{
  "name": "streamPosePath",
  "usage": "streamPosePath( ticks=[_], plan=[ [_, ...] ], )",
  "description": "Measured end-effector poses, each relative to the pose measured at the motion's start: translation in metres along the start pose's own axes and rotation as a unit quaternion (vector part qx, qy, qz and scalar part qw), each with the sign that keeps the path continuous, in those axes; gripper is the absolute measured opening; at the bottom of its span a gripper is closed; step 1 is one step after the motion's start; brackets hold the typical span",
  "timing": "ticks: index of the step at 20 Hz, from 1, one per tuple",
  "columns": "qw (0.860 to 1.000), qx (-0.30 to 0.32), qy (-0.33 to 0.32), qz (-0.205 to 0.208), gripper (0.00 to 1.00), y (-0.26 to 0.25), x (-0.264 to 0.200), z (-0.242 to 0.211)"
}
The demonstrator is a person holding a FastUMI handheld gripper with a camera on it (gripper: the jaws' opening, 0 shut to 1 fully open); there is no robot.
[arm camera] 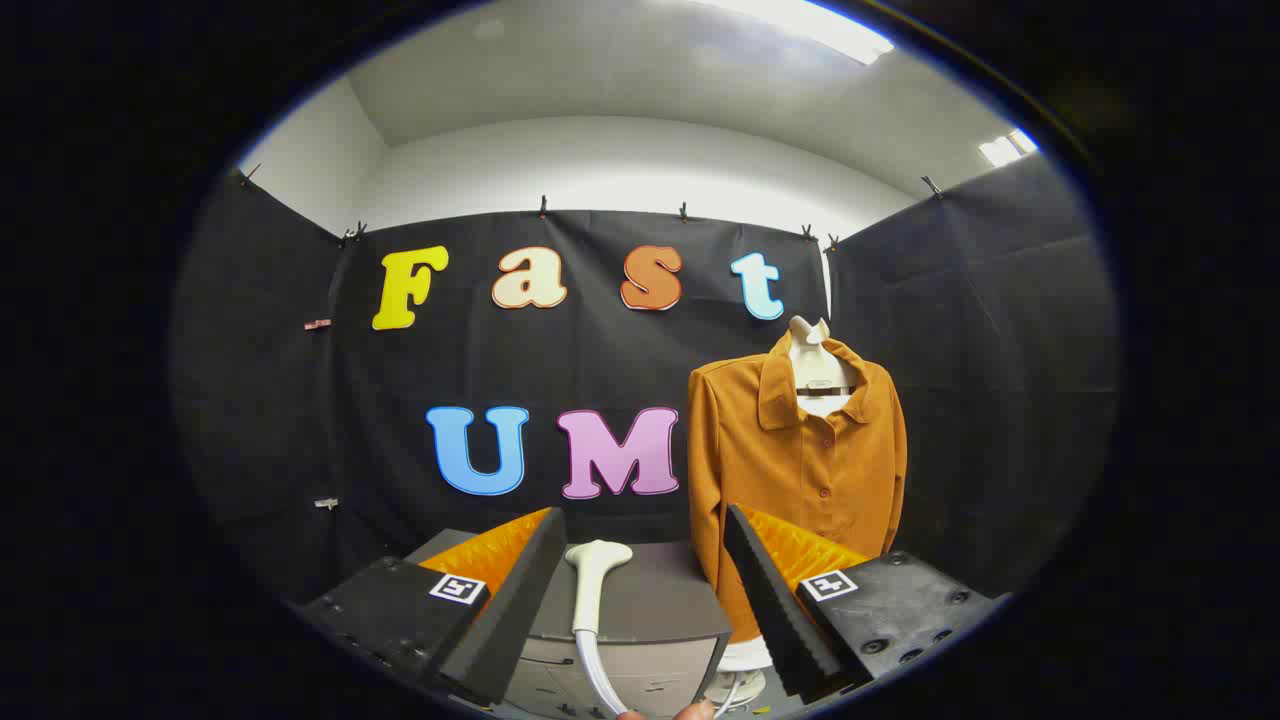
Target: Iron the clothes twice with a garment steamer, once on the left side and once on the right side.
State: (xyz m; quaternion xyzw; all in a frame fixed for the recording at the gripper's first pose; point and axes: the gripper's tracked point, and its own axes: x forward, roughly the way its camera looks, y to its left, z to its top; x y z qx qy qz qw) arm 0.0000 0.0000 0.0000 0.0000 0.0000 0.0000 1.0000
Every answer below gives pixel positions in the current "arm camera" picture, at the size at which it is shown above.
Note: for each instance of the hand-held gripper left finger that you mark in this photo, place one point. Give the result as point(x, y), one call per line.
point(510, 620)

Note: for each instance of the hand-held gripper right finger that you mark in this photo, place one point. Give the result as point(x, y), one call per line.
point(775, 610)

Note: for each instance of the orange button-up shirt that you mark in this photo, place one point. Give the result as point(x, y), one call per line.
point(780, 470)

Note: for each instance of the white steamer base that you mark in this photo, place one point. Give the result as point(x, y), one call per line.
point(745, 655)

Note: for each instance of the white clothes hanger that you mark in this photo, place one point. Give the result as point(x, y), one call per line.
point(815, 365)

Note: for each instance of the grey cabinet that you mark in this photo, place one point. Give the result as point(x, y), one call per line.
point(650, 600)

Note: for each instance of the small ceiling light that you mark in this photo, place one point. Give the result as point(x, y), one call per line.
point(1008, 147)

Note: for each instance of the long ceiling light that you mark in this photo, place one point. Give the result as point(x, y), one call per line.
point(800, 25)

